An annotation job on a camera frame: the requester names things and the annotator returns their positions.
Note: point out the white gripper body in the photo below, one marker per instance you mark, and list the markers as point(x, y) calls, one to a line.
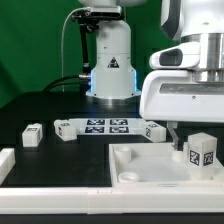
point(171, 95)

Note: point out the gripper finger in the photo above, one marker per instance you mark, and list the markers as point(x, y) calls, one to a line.
point(174, 135)

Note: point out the white square tabletop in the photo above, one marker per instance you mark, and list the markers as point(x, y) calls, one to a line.
point(152, 165)

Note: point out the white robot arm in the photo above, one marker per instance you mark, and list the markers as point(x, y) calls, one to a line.
point(195, 21)

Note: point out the white U-shaped fence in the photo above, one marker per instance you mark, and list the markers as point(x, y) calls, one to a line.
point(71, 200)

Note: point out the white marker base plate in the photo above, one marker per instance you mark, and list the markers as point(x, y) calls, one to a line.
point(107, 126)

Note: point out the black camera stand pole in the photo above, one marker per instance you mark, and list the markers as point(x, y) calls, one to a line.
point(86, 65)

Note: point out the black camera on mount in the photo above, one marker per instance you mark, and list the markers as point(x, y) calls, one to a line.
point(98, 13)

